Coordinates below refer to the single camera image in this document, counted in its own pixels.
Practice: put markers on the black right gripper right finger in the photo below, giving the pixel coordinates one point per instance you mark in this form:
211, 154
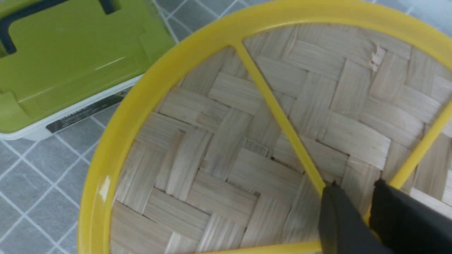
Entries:
405, 225

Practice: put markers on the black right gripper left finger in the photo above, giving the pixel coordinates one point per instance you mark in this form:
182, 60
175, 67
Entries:
341, 227

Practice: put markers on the yellow woven bamboo steamer lid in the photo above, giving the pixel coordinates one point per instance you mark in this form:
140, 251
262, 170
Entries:
226, 143

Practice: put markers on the green lidded white storage box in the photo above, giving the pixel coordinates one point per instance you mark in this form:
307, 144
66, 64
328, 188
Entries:
60, 56

